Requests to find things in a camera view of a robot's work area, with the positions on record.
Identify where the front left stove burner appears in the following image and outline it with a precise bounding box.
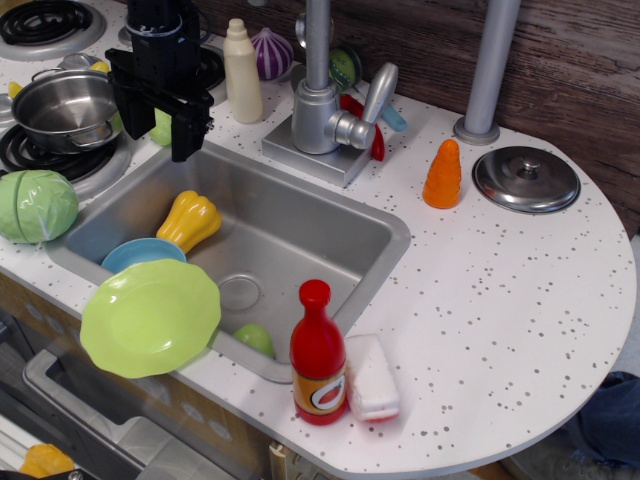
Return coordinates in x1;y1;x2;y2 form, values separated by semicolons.
1;126;131;201

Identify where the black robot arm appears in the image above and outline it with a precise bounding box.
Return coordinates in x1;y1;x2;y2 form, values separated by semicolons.
105;1;214;162

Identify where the blue plastic utensil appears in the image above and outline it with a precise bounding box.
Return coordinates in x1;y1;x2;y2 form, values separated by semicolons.
382;104;407;132

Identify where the yellow toy squash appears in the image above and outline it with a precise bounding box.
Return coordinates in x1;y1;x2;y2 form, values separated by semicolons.
156;190;222;254

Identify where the purple toy onion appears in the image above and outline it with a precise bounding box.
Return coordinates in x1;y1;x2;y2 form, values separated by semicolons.
251;27;294;81

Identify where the steel cooking pot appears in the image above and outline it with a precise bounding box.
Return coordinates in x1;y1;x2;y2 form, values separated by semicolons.
12;70;123;154

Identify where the orange toy carrot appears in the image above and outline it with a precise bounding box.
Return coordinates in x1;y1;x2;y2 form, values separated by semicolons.
422;139;461;209

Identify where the green round toy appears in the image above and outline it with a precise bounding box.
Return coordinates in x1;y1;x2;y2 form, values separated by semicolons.
329;46;362;92

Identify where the yellow toy on floor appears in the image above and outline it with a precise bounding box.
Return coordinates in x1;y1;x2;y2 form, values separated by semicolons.
19;444;75;479

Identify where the back left stove burner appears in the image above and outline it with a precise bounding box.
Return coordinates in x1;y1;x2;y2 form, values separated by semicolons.
1;1;106;62

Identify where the green toy cabbage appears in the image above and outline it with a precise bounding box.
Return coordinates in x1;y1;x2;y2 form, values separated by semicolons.
1;170;79;244

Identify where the silver metal sink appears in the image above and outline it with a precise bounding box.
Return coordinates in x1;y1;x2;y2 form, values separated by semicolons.
46;143;410;384

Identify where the light green toy vegetable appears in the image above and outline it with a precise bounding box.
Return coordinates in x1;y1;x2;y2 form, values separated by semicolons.
149;108;172;147

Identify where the back right stove burner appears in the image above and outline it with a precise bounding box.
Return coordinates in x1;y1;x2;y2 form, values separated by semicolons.
197;46;227;106

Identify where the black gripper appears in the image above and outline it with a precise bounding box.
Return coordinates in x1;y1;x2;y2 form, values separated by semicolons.
105;34;213;162

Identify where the silver toy faucet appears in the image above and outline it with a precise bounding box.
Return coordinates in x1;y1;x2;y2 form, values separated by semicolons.
262;1;398;187

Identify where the steel pot lid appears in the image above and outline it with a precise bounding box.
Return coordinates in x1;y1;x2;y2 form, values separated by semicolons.
472;146;581;214

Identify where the green plastic plate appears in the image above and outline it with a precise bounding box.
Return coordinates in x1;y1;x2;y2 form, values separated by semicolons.
80;260;221;379

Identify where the white red sponge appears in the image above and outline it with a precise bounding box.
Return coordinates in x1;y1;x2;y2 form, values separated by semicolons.
345;334;401;423

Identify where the cream plastic bottle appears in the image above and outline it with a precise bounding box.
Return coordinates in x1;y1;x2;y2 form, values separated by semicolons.
223;18;263;124

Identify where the red ketchup bottle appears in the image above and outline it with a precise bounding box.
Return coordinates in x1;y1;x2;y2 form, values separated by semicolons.
290;279;346;426

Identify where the stove burner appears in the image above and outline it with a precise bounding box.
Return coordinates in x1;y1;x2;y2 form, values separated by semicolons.
197;46;227;106
1;126;131;201
1;1;106;62

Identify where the grey support pole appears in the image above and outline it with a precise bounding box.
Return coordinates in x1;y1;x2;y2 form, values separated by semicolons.
453;0;521;146

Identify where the green toy lime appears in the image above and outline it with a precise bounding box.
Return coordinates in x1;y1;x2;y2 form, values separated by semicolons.
233;323;274;358

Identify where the oven door handle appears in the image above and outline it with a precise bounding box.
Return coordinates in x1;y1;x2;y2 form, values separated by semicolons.
22;349;148;479

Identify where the yellow toy banana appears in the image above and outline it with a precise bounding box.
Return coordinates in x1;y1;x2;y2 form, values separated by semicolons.
89;61;110;73

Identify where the blue plastic plate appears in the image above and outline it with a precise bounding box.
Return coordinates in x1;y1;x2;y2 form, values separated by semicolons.
101;237;186;273

